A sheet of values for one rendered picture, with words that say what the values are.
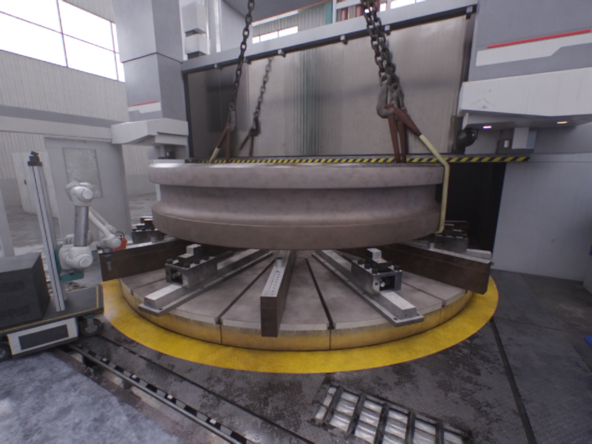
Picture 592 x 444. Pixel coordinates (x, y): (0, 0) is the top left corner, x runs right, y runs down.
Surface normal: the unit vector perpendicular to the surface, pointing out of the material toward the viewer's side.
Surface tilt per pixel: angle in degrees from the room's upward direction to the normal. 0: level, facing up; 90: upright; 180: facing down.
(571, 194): 90
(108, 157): 90
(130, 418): 0
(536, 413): 0
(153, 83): 90
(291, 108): 90
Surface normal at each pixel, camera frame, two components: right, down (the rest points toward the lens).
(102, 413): 0.00, -0.98
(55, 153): 0.89, 0.09
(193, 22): -0.46, 0.18
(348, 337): 0.15, 0.20
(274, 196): -0.11, 0.20
